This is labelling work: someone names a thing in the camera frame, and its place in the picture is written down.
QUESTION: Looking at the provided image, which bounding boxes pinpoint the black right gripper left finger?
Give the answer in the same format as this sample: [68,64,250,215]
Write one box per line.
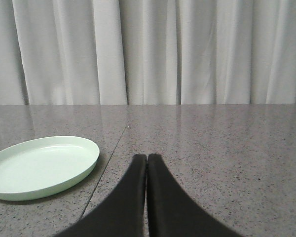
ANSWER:
[57,154,147,237]

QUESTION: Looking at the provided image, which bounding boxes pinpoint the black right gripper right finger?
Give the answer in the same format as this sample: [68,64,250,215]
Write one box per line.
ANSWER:
[147,154,240,237]

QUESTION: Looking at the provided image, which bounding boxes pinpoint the mint green round plate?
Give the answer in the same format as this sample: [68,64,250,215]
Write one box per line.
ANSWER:
[0,136,100,201]

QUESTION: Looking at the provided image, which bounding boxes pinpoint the white pleated curtain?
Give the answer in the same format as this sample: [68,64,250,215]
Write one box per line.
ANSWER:
[0,0,296,105]

